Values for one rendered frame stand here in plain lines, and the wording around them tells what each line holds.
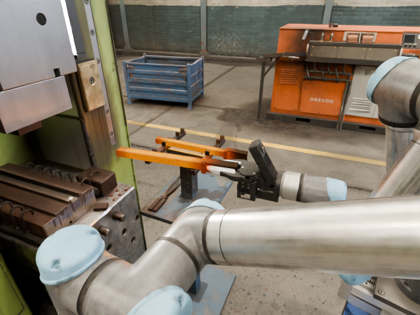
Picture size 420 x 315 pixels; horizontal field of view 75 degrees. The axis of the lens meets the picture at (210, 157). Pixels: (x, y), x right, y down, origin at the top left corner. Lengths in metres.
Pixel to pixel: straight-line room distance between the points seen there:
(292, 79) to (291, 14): 4.16
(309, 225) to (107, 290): 0.23
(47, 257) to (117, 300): 0.10
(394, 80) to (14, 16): 0.84
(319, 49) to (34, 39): 3.44
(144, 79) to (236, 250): 4.58
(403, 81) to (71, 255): 0.67
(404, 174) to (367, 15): 7.54
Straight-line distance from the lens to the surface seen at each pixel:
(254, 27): 8.31
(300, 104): 4.22
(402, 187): 0.66
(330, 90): 4.16
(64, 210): 0.98
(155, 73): 4.72
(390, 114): 0.75
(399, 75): 0.72
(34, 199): 1.06
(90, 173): 1.13
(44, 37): 0.86
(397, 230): 0.29
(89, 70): 1.13
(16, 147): 1.42
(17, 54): 0.81
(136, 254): 1.30
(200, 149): 1.16
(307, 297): 1.94
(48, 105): 0.86
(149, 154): 0.88
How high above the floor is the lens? 1.54
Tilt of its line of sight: 29 degrees down
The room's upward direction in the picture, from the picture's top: straight up
